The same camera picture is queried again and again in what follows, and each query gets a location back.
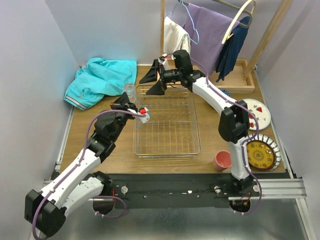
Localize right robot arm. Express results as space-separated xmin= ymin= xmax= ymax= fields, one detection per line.
xmin=139 ymin=50 xmax=254 ymax=196

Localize wooden hanger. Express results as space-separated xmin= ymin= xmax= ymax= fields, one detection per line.
xmin=218 ymin=0 xmax=257 ymax=45

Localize white cloth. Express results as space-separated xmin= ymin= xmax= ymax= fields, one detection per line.
xmin=163 ymin=16 xmax=191 ymax=54

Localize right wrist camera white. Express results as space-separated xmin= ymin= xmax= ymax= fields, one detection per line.
xmin=158 ymin=53 xmax=169 ymax=68

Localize aluminium frame rail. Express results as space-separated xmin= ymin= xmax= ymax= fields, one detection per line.
xmin=38 ymin=174 xmax=307 ymax=240

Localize wooden clothes rack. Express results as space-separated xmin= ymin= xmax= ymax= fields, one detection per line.
xmin=156 ymin=0 xmax=294 ymax=95

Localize turquoise shirt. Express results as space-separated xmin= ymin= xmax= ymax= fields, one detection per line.
xmin=63 ymin=57 xmax=137 ymax=111

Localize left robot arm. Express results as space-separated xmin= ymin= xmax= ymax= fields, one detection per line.
xmin=24 ymin=92 xmax=149 ymax=240

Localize purple cloth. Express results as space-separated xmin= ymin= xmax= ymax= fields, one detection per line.
xmin=184 ymin=3 xmax=233 ymax=75

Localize wire dish rack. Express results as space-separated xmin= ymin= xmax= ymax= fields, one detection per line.
xmin=133 ymin=84 xmax=201 ymax=158

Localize light blue wire hanger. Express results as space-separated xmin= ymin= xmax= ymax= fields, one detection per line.
xmin=166 ymin=0 xmax=200 ymax=45

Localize navy garment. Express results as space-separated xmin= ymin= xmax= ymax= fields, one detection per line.
xmin=215 ymin=24 xmax=249 ymax=83

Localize clear drinking glass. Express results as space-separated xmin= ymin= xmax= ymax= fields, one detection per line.
xmin=123 ymin=82 xmax=137 ymax=103

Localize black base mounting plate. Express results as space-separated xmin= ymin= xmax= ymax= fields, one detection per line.
xmin=93 ymin=172 xmax=260 ymax=209

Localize blue patterned bowl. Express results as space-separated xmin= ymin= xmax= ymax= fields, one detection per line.
xmin=219 ymin=88 xmax=231 ymax=97

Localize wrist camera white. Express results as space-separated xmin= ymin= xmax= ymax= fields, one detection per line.
xmin=158 ymin=53 xmax=169 ymax=68
xmin=133 ymin=107 xmax=151 ymax=124

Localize pink plastic cup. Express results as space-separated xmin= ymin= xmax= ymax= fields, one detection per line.
xmin=213 ymin=150 xmax=232 ymax=171

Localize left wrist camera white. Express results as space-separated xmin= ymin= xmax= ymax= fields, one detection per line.
xmin=133 ymin=107 xmax=151 ymax=124

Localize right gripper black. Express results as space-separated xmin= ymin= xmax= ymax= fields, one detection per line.
xmin=138 ymin=59 xmax=181 ymax=97

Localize watermelon pattern plate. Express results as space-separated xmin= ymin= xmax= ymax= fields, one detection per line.
xmin=243 ymin=98 xmax=272 ymax=130

